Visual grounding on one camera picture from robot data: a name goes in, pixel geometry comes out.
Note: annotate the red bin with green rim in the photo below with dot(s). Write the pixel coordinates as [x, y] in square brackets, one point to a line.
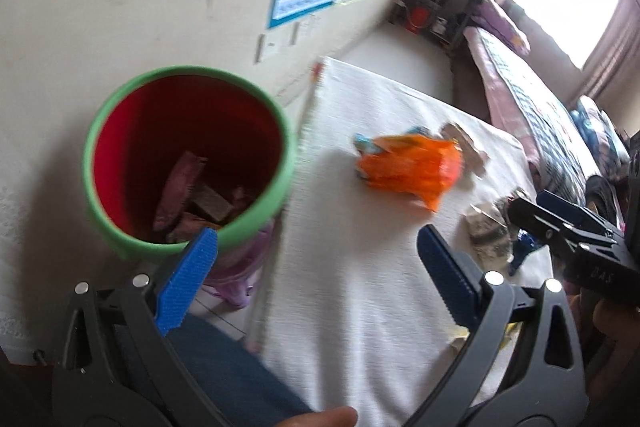
[150, 122]

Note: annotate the large pink snack wrapper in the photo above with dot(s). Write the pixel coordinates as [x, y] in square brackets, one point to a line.
[177, 187]

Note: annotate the grey patterned carton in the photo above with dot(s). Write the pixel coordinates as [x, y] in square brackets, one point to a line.
[485, 232]

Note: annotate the black cloth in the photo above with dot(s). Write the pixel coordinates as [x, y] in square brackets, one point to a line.
[602, 194]

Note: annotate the dark brown cardboard box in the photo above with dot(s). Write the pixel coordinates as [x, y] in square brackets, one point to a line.
[210, 204]

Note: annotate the orange plastic wrapper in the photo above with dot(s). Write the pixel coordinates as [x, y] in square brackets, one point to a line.
[410, 167]

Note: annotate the red bucket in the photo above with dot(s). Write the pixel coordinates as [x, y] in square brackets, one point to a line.
[418, 18]

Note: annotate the pink pillow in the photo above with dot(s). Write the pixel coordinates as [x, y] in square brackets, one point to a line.
[502, 24]

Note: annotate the person's blue jeans leg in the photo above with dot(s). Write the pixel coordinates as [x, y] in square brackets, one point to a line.
[235, 372]

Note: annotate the white towel covered table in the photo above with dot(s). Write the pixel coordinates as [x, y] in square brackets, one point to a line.
[350, 282]

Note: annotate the plaid quilt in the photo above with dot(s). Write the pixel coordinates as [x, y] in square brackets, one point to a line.
[535, 102]

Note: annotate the white wall plate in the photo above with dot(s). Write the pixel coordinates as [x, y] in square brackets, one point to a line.
[261, 48]

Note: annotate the person's right hand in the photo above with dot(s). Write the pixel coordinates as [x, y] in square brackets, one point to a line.
[622, 329]

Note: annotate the pink curtain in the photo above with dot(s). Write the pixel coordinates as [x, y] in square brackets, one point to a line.
[615, 52]

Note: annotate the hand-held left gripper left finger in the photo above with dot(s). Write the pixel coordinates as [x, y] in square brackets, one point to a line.
[190, 277]

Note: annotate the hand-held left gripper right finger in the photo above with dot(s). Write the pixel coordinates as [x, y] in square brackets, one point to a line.
[445, 267]

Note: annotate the purple plastic bag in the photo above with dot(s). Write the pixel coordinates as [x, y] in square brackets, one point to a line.
[240, 267]

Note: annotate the bed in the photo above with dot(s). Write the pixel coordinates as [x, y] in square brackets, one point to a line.
[480, 72]

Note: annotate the plaid pillow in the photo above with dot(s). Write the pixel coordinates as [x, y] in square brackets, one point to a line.
[602, 132]

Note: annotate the dark shelf unit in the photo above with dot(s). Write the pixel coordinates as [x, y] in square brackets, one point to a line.
[440, 7]

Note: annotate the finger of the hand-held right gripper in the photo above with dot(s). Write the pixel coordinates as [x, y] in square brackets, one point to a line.
[540, 224]
[575, 217]

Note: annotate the blue wrapper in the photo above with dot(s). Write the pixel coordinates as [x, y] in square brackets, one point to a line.
[522, 252]

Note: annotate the person's left hand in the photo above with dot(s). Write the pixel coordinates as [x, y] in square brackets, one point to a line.
[325, 418]

